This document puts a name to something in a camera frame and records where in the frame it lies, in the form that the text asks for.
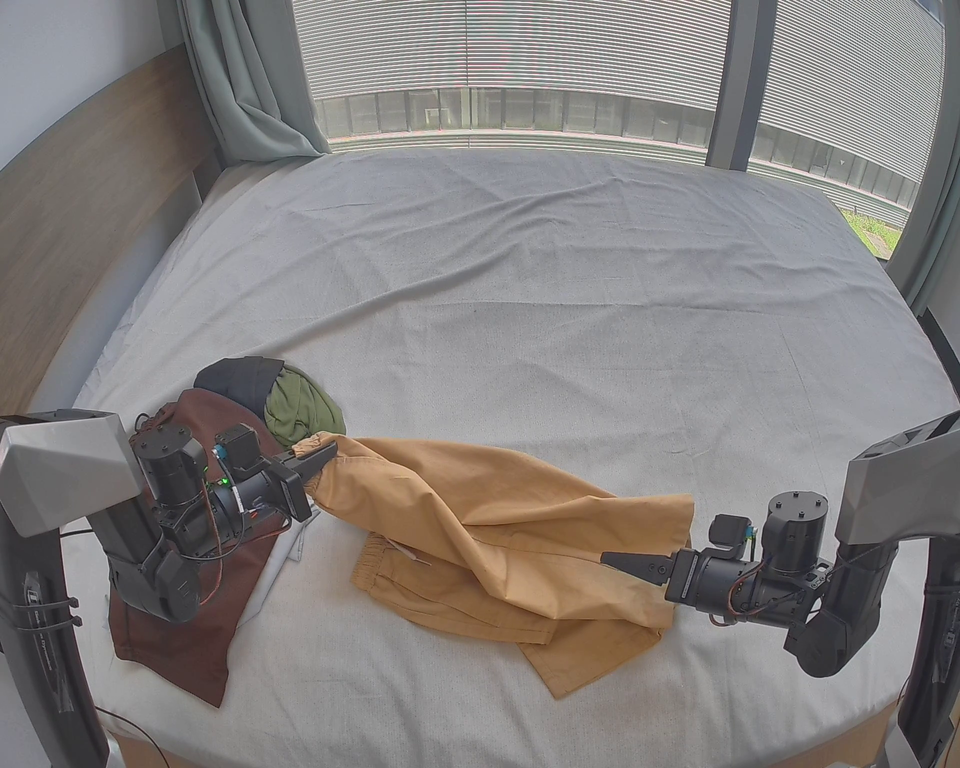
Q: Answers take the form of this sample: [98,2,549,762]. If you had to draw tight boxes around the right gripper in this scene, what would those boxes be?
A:
[665,549,744,615]

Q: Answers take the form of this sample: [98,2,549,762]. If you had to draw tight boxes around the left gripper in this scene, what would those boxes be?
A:
[212,453,313,536]

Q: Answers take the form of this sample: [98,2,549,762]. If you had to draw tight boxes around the beige shorts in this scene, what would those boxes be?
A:
[296,431,696,702]

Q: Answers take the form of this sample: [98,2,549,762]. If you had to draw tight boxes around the bed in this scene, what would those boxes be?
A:
[0,43,954,768]

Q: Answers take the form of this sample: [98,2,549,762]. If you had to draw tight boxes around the white garment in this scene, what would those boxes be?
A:
[238,513,320,627]

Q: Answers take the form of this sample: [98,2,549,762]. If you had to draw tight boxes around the green garment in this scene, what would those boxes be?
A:
[264,365,348,455]

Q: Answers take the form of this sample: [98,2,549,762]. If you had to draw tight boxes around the black garment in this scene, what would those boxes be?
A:
[195,357,288,423]

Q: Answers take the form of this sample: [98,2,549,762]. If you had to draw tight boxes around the brown garment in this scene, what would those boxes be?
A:
[108,388,295,710]

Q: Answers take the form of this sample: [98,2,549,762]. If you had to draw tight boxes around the blue-green curtain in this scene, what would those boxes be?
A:
[178,0,331,168]

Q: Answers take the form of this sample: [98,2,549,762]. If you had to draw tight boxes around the window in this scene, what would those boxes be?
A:
[288,0,960,316]

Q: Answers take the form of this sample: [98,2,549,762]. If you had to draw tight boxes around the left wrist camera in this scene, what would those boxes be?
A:
[215,423,261,481]

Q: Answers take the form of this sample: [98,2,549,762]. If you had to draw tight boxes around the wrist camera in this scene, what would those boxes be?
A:
[708,513,755,560]
[215,423,261,481]

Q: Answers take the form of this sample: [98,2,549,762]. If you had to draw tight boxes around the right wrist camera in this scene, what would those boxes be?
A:
[708,513,755,560]

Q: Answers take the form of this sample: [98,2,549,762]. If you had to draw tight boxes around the black cable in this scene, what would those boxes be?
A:
[93,707,164,760]

